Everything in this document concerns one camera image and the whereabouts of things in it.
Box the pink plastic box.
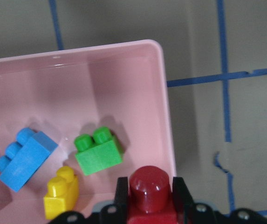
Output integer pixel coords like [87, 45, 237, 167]
[0, 40, 176, 224]

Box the green toy block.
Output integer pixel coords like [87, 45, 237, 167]
[74, 126, 124, 175]

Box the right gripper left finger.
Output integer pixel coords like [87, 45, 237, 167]
[114, 177, 128, 224]

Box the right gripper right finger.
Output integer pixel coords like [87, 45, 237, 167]
[172, 177, 194, 224]

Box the yellow toy block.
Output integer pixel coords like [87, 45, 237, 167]
[43, 166, 79, 220]

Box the blue toy block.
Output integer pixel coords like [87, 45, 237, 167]
[0, 127, 58, 192]

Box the red toy block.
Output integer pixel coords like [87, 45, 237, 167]
[127, 166, 178, 224]

